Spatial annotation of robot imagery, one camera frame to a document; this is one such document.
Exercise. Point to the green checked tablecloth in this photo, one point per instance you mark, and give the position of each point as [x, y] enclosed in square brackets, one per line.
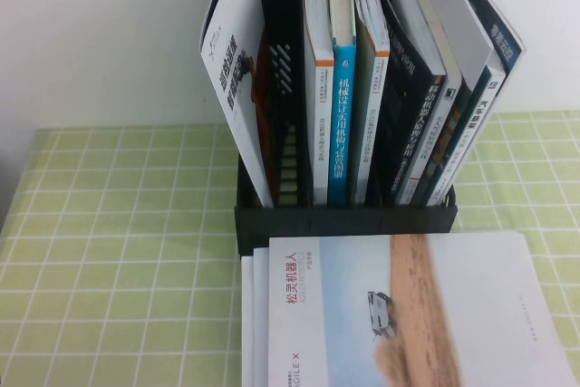
[113, 246]

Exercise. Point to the white Agilex desert-photo brochure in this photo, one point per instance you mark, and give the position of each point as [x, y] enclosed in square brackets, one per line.
[408, 314]

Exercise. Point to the blue spine book cream pages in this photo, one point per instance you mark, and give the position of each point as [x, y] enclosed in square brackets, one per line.
[342, 133]

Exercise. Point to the plain white brochure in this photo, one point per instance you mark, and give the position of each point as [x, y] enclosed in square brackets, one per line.
[457, 11]

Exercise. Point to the white spine book blue logo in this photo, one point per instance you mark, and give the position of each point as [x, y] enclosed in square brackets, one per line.
[487, 101]

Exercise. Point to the black plastic book holder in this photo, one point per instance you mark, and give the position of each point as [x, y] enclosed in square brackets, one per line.
[317, 224]

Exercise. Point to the black book white spine text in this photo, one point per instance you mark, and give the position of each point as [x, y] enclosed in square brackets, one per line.
[403, 88]

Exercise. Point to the dark blue brochure white text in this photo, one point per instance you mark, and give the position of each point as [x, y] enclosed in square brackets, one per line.
[503, 33]

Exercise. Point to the white brochure dark bold text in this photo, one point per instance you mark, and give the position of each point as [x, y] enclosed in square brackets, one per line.
[235, 11]

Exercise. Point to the white book orange band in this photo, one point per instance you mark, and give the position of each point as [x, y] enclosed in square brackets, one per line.
[319, 133]

